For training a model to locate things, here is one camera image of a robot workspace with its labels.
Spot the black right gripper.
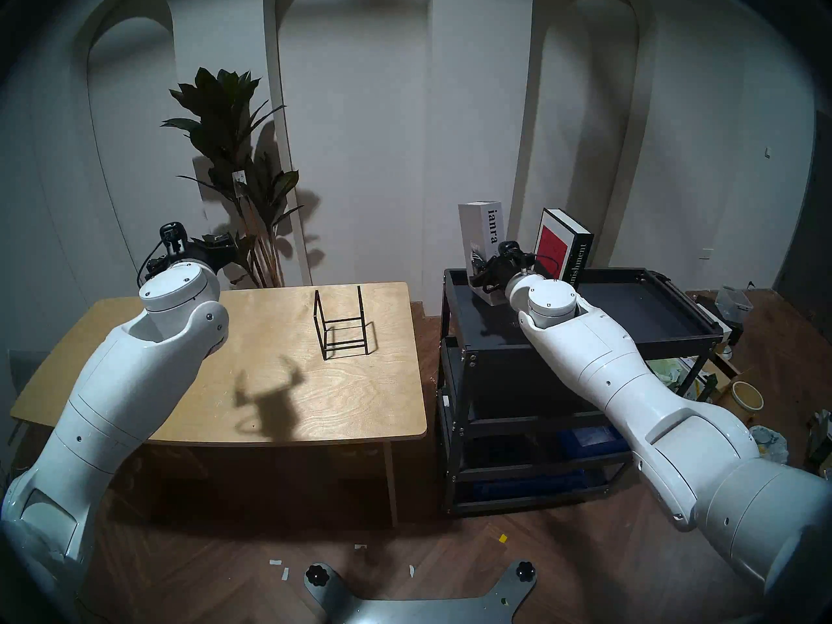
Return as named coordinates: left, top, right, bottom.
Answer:
left=468, top=246, right=532, bottom=293

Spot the white rectangular box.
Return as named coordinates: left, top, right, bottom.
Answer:
left=694, top=300, right=734, bottom=345

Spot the clear plastic storage box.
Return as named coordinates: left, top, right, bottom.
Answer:
left=714, top=285, right=754, bottom=325

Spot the dark door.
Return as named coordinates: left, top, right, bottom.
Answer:
left=772, top=109, right=832, bottom=325

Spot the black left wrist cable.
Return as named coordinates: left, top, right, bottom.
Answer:
left=136, top=239, right=170, bottom=286

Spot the white ianra book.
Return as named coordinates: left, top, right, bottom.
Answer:
left=458, top=201, right=507, bottom=306

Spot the yellow plastic bucket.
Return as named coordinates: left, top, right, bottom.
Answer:
left=731, top=380, right=765, bottom=413

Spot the tall dark green potted plant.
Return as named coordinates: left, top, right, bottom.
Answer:
left=161, top=67, right=305, bottom=289

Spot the light wooden table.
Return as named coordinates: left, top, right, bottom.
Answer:
left=10, top=281, right=428, bottom=530

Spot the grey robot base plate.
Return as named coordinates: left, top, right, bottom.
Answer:
left=304, top=559, right=540, bottom=624

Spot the black wire book stand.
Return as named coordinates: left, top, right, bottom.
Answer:
left=313, top=284, right=378, bottom=361

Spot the black Crime and Punishment book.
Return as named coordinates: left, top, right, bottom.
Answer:
left=532, top=207, right=595, bottom=289

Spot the white bagged trash bin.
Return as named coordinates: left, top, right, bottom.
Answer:
left=750, top=424, right=789, bottom=465

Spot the small cluttered carton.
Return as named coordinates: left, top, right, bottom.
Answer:
left=805, top=408, right=832, bottom=481

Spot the dark blue crate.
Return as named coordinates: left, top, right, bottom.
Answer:
left=464, top=469, right=586, bottom=501

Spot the blue plastic bin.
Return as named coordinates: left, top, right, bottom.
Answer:
left=568, top=426, right=629, bottom=455

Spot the open cardboard box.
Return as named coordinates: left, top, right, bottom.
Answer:
left=701, top=354, right=742, bottom=397

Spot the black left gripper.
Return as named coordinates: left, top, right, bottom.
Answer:
left=187, top=233, right=239, bottom=274

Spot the black metal utility cart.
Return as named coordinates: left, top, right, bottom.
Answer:
left=438, top=266, right=725, bottom=517

